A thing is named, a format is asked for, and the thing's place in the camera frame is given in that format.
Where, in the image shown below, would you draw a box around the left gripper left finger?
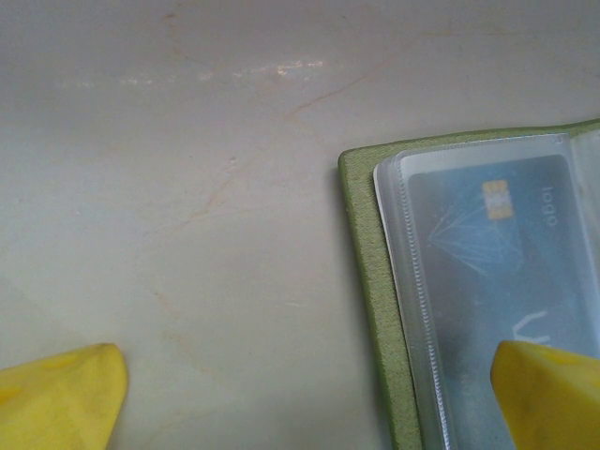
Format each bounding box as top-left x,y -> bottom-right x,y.
0,343 -> 128,450

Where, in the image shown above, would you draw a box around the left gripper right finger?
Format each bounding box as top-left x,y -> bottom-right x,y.
490,340 -> 600,450

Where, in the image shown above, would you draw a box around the dark blue credit card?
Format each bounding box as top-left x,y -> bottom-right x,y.
406,154 -> 600,450

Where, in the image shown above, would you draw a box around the green card holder clear sleeves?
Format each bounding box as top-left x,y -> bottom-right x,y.
337,119 -> 600,450

